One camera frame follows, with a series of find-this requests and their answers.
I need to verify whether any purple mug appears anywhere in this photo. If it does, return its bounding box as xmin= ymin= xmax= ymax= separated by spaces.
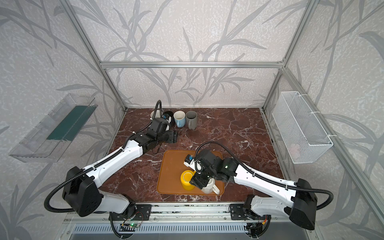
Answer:
xmin=150 ymin=110 xmax=162 ymax=120

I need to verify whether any black mug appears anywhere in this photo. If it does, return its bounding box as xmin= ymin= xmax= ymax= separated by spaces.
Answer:
xmin=163 ymin=111 xmax=175 ymax=125

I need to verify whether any light blue mug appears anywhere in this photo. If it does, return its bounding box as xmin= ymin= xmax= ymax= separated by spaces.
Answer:
xmin=174 ymin=111 xmax=186 ymax=128

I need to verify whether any grey mug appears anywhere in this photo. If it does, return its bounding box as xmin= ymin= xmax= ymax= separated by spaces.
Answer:
xmin=186 ymin=111 xmax=198 ymax=130

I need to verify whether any yellow mug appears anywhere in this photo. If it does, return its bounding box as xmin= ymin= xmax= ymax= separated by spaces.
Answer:
xmin=180 ymin=170 xmax=195 ymax=191

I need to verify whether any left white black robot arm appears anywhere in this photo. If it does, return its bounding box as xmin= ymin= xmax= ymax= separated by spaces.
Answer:
xmin=44 ymin=101 xmax=177 ymax=218

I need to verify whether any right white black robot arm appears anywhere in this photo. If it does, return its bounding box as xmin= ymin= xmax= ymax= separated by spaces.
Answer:
xmin=184 ymin=146 xmax=334 ymax=230

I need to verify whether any white faceted mug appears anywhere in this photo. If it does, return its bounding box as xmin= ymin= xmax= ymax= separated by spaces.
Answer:
xmin=202 ymin=178 xmax=221 ymax=195

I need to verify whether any brown rectangular tray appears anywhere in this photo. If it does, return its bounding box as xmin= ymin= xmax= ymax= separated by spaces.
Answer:
xmin=157 ymin=150 xmax=217 ymax=196

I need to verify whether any green circuit board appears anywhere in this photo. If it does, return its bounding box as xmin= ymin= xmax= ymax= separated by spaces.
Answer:
xmin=120 ymin=223 xmax=142 ymax=232

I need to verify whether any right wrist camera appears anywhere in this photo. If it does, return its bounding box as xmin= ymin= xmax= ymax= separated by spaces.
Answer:
xmin=184 ymin=155 xmax=204 ymax=173

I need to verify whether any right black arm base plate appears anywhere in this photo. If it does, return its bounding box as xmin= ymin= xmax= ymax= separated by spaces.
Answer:
xmin=229 ymin=204 xmax=270 ymax=221

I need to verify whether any aluminium front rail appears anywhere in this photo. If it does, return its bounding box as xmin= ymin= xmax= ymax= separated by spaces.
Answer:
xmin=62 ymin=201 xmax=316 ymax=224

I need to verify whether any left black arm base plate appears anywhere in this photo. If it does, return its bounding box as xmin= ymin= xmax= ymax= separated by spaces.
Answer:
xmin=127 ymin=204 xmax=152 ymax=221

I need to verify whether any white wire mesh basket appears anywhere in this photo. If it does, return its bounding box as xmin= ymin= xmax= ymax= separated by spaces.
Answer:
xmin=272 ymin=91 xmax=334 ymax=164

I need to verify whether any clear plastic wall bin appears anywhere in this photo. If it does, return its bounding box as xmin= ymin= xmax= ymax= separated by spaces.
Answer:
xmin=9 ymin=94 xmax=98 ymax=163

